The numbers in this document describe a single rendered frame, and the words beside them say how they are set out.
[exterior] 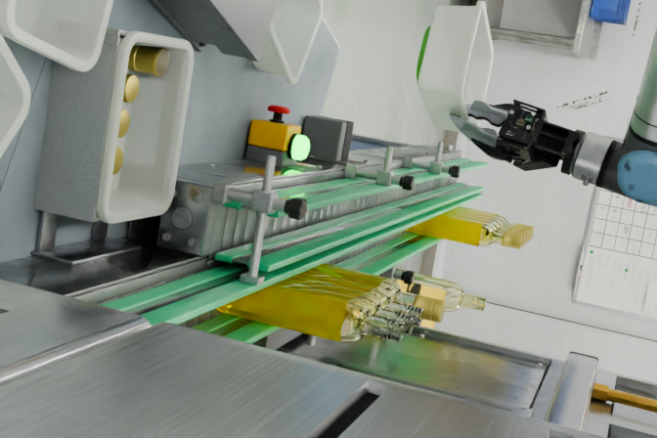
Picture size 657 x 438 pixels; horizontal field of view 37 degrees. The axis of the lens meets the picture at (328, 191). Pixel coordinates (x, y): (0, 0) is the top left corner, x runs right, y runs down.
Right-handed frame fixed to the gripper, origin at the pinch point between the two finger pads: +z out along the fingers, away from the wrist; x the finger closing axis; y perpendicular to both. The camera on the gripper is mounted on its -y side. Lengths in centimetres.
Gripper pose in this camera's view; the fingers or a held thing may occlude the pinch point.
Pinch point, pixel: (459, 115)
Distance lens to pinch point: 162.4
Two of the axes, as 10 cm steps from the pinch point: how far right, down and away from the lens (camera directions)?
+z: -8.8, -3.5, 3.3
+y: -2.5, -2.4, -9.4
